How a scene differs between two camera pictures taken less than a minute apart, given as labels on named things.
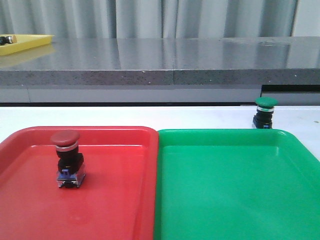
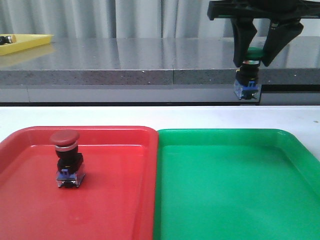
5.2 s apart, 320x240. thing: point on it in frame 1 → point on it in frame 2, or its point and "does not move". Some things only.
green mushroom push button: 263,118 → 247,86
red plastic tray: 117,200 does not move
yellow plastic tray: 21,42 does not move
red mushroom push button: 72,171 does not move
